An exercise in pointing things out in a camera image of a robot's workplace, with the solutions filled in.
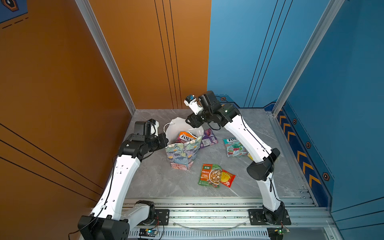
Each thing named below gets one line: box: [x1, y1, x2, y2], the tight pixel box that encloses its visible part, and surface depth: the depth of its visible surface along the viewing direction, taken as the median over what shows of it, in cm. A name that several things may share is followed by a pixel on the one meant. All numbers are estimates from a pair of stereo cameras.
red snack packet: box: [220, 169, 236, 188], surface depth 87 cm
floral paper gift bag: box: [164, 117, 188, 171], surface depth 80 cm
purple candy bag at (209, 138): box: [200, 128, 219, 149], surface depth 104 cm
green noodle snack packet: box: [197, 163, 223, 188], surface depth 88 cm
